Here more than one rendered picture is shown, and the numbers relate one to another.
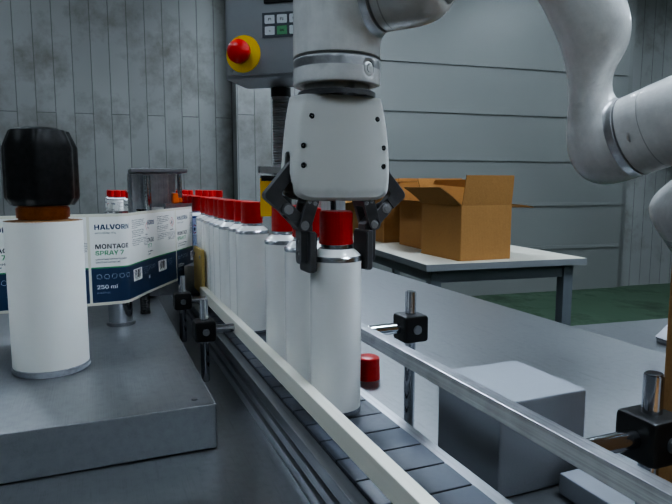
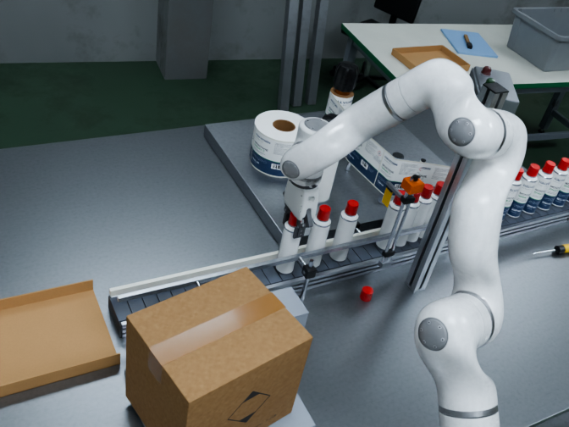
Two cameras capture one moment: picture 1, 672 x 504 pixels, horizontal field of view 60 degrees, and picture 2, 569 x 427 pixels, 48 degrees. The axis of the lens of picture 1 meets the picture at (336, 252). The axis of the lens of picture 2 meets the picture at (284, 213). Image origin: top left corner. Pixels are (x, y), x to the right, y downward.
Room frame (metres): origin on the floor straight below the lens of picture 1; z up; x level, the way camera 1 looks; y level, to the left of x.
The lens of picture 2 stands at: (0.27, -1.29, 2.11)
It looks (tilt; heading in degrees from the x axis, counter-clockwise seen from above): 38 degrees down; 78
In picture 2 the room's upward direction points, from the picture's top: 12 degrees clockwise
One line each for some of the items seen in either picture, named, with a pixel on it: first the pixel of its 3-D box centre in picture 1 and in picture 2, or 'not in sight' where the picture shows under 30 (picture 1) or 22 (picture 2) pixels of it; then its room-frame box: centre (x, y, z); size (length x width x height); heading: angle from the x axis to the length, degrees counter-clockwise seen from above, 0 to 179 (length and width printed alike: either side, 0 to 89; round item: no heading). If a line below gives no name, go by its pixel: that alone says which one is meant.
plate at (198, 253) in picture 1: (198, 269); not in sight; (1.16, 0.28, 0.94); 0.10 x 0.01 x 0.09; 22
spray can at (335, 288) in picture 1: (335, 311); (290, 241); (0.57, 0.00, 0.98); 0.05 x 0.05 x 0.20
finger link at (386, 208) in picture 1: (373, 235); (301, 230); (0.59, -0.04, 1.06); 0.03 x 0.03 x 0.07; 23
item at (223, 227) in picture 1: (234, 259); (418, 213); (0.99, 0.18, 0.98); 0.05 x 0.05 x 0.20
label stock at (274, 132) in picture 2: not in sight; (280, 143); (0.59, 0.55, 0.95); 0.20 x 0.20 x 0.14
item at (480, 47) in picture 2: not in sight; (468, 42); (1.83, 2.04, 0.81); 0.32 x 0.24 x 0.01; 92
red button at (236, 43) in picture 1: (239, 52); not in sight; (0.97, 0.16, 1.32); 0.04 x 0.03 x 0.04; 77
